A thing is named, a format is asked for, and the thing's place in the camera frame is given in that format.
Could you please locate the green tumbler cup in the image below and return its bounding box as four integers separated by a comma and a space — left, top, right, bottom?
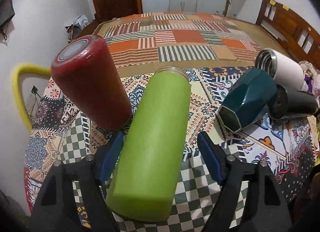
106, 66, 191, 223

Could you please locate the black tumbler cup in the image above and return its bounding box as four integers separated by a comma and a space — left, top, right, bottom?
268, 84, 318, 120

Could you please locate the dark teal faceted cup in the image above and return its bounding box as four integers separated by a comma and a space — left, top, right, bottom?
217, 68, 278, 133

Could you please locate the white tumbler cup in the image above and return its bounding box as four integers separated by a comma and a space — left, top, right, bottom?
254, 48, 304, 90

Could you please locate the red tumbler cup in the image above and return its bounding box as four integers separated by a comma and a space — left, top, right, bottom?
51, 35, 131, 130

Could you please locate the patterned patchwork tablecloth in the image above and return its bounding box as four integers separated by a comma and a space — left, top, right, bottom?
24, 67, 315, 231

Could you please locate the stuffed toy doll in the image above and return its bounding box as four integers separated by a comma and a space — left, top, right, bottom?
299, 60, 319, 96

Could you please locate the yellow foam tube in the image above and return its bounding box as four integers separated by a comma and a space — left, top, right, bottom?
11, 63, 51, 132

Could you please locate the wooden headboard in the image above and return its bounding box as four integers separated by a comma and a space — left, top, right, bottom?
255, 0, 319, 69

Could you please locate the bag on floor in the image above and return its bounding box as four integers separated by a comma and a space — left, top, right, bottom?
65, 14, 89, 43

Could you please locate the striped patchwork bed blanket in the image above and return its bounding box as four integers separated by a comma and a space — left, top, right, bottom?
95, 12, 261, 67

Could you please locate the wooden bed frame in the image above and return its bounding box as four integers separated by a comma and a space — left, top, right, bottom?
78, 12, 286, 77

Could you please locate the wall mounted black television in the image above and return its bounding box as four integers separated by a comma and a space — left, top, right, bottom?
0, 0, 15, 30

